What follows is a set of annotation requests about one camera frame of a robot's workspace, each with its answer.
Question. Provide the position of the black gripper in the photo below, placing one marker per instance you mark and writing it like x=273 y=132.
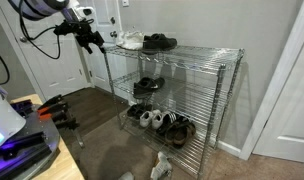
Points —
x=80 y=30

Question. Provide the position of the black shoe with white swoosh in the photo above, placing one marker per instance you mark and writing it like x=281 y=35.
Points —
x=145 y=87

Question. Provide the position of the white purple robot arm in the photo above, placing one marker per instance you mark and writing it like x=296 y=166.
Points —
x=38 y=7

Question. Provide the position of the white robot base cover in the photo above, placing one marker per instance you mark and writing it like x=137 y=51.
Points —
x=3 y=116

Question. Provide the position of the plain black shoe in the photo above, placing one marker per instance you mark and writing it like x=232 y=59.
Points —
x=158 y=42

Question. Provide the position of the small black shoe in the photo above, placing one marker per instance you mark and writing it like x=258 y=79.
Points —
x=144 y=109
x=132 y=110

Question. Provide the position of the white high-top shoe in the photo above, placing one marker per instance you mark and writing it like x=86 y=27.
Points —
x=161 y=165

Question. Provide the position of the dark door knob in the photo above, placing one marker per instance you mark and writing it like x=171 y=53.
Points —
x=113 y=34

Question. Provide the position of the white door with dark knob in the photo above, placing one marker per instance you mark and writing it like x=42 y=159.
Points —
x=100 y=71

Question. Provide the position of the white closet door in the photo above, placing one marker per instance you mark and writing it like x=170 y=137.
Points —
x=55 y=70

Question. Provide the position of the silver door knob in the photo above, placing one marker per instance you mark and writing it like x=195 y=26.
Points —
x=23 y=39

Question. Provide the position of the orange black clamp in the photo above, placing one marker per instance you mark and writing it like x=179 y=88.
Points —
x=48 y=106

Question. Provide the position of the white sneaker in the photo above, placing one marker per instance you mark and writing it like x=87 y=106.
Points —
x=145 y=119
x=157 y=120

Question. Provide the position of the black slide with white stripes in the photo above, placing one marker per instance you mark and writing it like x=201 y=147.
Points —
x=167 y=121

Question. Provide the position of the brown sandal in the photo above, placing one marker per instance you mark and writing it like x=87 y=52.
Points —
x=172 y=132
x=183 y=133

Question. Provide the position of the white rounded object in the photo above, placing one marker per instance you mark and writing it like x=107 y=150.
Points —
x=126 y=176

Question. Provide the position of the white baseboard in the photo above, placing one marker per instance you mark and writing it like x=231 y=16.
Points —
x=229 y=148

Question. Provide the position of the white light switch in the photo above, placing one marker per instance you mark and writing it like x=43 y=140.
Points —
x=125 y=2

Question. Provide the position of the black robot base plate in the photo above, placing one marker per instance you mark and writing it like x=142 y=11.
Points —
x=25 y=146

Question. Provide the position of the white door frame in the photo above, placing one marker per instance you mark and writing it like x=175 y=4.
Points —
x=278 y=83

